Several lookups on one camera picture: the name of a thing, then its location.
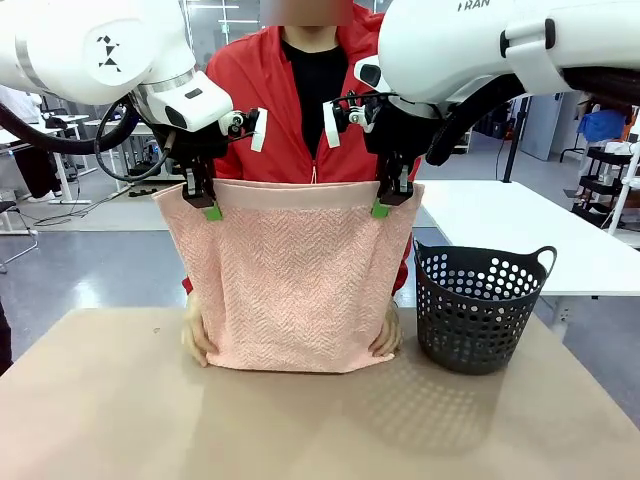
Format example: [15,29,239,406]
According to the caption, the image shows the thick black right arm hose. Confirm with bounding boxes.
[423,65,640,167]

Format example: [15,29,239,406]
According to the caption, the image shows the person's right hand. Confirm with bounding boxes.
[181,293,220,370]

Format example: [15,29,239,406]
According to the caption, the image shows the person in red jacket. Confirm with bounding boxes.
[181,0,424,297]

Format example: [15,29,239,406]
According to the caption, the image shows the thick black arm hose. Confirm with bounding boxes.
[423,65,640,167]
[0,101,140,155]

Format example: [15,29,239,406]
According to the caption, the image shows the pink towel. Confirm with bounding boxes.
[150,179,427,376]

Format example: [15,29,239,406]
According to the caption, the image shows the grey door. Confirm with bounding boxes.
[519,91,567,162]

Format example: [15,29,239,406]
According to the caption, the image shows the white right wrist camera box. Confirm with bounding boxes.
[321,92,376,149]

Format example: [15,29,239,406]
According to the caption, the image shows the thin black right camera cable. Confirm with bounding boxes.
[329,89,397,109]

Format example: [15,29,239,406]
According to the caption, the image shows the long white table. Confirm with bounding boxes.
[414,178,640,332]

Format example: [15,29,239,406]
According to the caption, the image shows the thick black left arm hose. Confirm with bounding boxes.
[0,101,140,155]

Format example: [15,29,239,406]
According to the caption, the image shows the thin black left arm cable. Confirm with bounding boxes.
[93,94,172,183]

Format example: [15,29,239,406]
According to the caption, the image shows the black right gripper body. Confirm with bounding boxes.
[361,96,432,182]

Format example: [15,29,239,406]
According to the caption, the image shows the white desk with two robots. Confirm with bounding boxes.
[83,118,187,199]

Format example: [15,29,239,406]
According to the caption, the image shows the black rolling cart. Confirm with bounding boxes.
[571,143,637,222]

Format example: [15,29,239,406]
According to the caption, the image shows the dark perforated laundry basket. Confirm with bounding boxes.
[413,239,558,376]

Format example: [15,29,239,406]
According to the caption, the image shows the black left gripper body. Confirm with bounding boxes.
[148,116,232,174]

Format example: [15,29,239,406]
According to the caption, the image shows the red-sleeved left forearm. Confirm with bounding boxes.
[390,238,416,298]

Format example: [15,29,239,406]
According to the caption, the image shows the white desk with slanted top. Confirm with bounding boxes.
[0,112,100,206]

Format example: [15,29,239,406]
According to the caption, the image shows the person in grey hoodie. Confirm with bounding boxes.
[13,89,65,203]

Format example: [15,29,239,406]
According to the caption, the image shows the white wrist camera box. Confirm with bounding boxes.
[218,106,270,152]
[321,92,376,149]

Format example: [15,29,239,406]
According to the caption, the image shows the person's left hand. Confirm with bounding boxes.
[371,306,405,358]

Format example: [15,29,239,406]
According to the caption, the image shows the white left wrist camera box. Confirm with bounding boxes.
[218,106,270,152]

